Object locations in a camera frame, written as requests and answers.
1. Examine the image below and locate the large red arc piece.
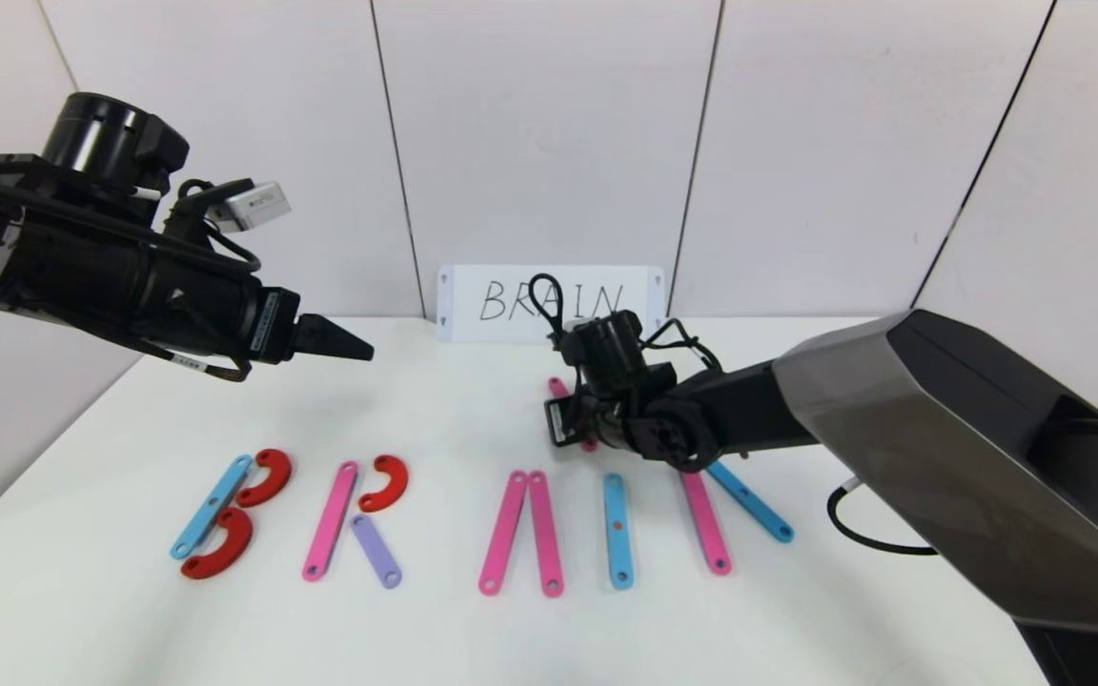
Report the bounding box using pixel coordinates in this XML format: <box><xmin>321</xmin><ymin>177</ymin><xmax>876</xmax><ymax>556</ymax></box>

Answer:
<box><xmin>180</xmin><ymin>507</ymin><xmax>254</xmax><ymax>580</ymax></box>
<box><xmin>234</xmin><ymin>449</ymin><xmax>293</xmax><ymax>508</ymax></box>

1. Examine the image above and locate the small red arc piece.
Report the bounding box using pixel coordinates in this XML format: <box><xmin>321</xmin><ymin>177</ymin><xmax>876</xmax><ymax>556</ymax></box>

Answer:
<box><xmin>358</xmin><ymin>454</ymin><xmax>410</xmax><ymax>514</ymax></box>

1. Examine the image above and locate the short blue bar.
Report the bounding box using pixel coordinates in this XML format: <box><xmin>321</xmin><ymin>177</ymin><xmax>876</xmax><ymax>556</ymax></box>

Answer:
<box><xmin>706</xmin><ymin>460</ymin><xmax>795</xmax><ymax>544</ymax></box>

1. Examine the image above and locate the black cable with silver plug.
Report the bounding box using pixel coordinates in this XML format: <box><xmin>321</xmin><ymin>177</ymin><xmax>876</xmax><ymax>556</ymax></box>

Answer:
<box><xmin>827</xmin><ymin>476</ymin><xmax>937</xmax><ymax>556</ymax></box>

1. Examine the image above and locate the short purple bar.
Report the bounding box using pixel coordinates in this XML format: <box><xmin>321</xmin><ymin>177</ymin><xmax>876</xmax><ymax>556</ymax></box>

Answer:
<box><xmin>351</xmin><ymin>514</ymin><xmax>403</xmax><ymax>589</ymax></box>

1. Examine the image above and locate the long blue bar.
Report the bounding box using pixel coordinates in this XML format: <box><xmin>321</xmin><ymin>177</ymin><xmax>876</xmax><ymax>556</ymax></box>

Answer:
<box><xmin>171</xmin><ymin>454</ymin><xmax>254</xmax><ymax>560</ymax></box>
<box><xmin>602</xmin><ymin>473</ymin><xmax>634</xmax><ymax>590</ymax></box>

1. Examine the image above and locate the short pink bar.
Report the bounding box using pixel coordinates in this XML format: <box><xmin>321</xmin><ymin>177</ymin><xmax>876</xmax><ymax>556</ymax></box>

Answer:
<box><xmin>681</xmin><ymin>472</ymin><xmax>733</xmax><ymax>576</ymax></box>

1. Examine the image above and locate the long pink bar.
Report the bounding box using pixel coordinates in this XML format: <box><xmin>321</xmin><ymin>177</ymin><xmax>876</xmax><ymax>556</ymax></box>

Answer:
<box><xmin>527</xmin><ymin>471</ymin><xmax>565</xmax><ymax>598</ymax></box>
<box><xmin>478</xmin><ymin>470</ymin><xmax>528</xmax><ymax>596</ymax></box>
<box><xmin>549</xmin><ymin>376</ymin><xmax>599</xmax><ymax>454</ymax></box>
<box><xmin>301</xmin><ymin>461</ymin><xmax>359</xmax><ymax>582</ymax></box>

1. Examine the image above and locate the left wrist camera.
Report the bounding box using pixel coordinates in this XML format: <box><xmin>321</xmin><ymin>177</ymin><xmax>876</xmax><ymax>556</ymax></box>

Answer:
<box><xmin>206</xmin><ymin>181</ymin><xmax>292</xmax><ymax>234</ymax></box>

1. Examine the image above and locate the black right arm cable loop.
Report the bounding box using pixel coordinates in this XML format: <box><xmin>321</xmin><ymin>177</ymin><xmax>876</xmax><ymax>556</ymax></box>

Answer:
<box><xmin>528</xmin><ymin>273</ymin><xmax>570</xmax><ymax>346</ymax></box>

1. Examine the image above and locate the white sign reading BRAIN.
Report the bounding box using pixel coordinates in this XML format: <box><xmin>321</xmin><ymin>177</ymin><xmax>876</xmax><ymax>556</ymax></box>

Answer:
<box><xmin>437</xmin><ymin>265</ymin><xmax>666</xmax><ymax>346</ymax></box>

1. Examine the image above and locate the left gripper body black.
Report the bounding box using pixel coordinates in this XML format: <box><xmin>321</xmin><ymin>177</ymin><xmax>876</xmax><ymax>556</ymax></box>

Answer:
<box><xmin>140</xmin><ymin>243</ymin><xmax>301</xmax><ymax>366</ymax></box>

